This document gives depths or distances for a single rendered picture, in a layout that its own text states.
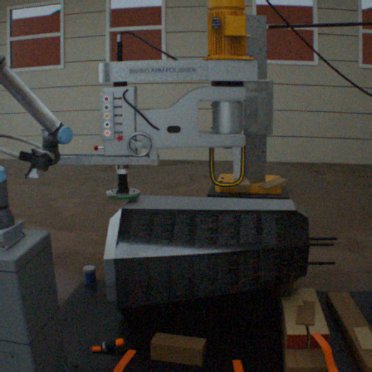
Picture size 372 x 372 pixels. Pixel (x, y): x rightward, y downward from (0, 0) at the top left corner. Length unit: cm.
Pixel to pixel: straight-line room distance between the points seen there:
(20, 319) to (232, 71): 180
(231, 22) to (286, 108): 619
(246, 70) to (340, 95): 628
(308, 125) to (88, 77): 441
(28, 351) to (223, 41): 200
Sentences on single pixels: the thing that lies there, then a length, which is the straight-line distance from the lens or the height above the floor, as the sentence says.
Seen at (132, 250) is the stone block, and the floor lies 61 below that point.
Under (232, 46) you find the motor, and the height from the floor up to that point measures 176.
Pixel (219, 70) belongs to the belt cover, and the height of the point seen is 161.
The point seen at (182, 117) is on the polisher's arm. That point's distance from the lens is 276.
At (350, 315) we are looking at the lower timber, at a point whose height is 9.
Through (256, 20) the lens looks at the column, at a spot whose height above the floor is 201.
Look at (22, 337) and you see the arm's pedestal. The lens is 215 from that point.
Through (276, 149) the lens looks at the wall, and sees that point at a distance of 890.
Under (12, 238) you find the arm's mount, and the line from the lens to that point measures 214.
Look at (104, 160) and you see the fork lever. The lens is 286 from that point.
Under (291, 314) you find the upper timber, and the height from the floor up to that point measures 21.
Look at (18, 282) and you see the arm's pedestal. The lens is 202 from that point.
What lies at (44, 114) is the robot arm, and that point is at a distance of 226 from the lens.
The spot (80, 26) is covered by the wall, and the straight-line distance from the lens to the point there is 945.
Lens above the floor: 156
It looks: 13 degrees down
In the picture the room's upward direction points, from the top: 1 degrees counter-clockwise
